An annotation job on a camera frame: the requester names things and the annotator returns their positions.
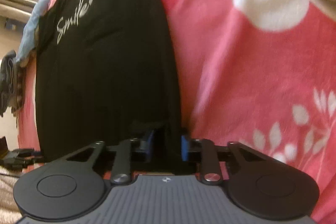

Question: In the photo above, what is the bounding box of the black smile t-shirt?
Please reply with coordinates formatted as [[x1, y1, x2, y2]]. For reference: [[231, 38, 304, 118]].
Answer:
[[35, 0, 183, 164]]

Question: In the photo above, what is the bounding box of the grey clothes pile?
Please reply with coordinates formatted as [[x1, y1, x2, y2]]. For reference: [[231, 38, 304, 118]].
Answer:
[[0, 50, 26, 117]]

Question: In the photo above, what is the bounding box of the red floral blanket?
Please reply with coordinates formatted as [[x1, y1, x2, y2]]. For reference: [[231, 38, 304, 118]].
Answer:
[[15, 0, 336, 224]]

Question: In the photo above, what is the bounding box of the light blue garment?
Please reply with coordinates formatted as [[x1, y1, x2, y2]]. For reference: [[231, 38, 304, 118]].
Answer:
[[15, 0, 50, 68]]

